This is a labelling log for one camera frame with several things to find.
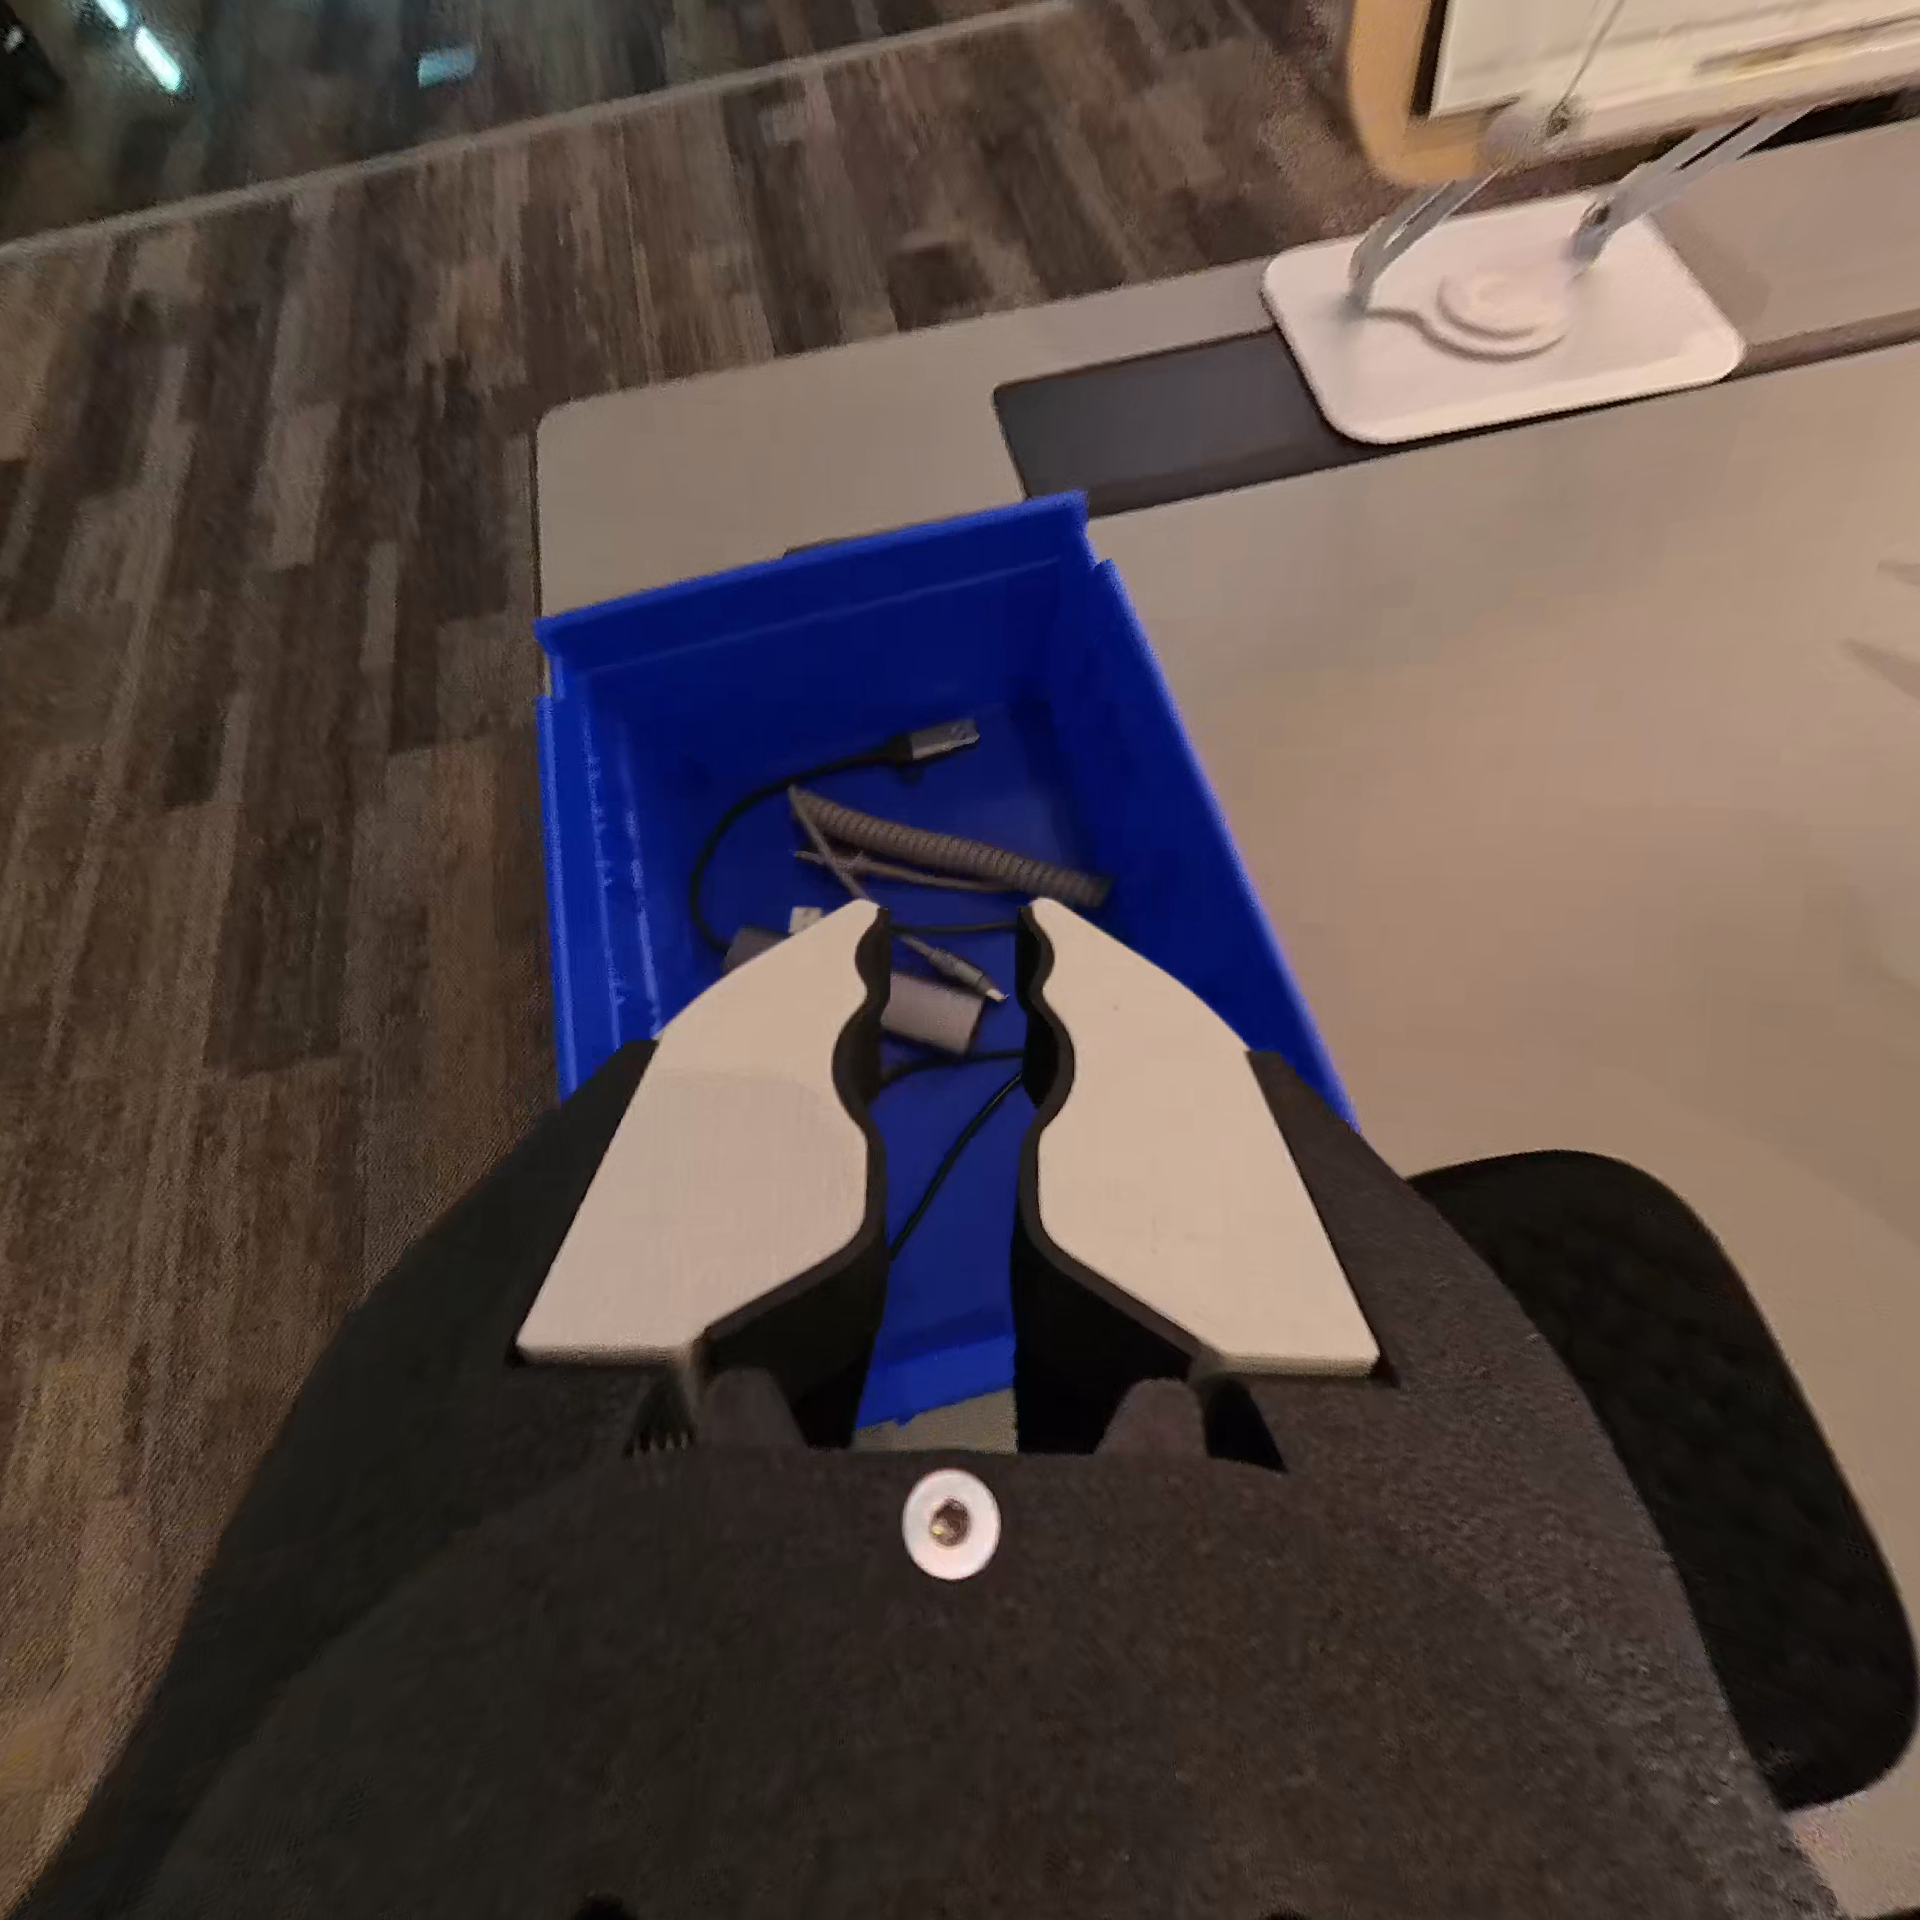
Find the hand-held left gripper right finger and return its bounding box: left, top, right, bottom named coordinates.
left=1013, top=896, right=1383, bottom=1380

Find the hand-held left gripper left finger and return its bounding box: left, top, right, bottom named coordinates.
left=512, top=899, right=890, bottom=1368

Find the black usb cable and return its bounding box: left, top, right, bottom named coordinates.
left=877, top=1049, right=1037, bottom=1279

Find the grey usb hub with cable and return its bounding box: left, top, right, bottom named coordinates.
left=695, top=718, right=990, bottom=1055

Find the blue plastic bin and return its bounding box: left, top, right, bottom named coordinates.
left=530, top=492, right=1360, bottom=1429

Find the black mesh elbow pad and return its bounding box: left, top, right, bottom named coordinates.
left=1410, top=1150, right=1901, bottom=1812

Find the printed instruction sheet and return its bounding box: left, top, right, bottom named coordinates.
left=1426, top=0, right=1920, bottom=123

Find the grey coiled usb cable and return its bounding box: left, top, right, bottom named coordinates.
left=786, top=784, right=1115, bottom=1005

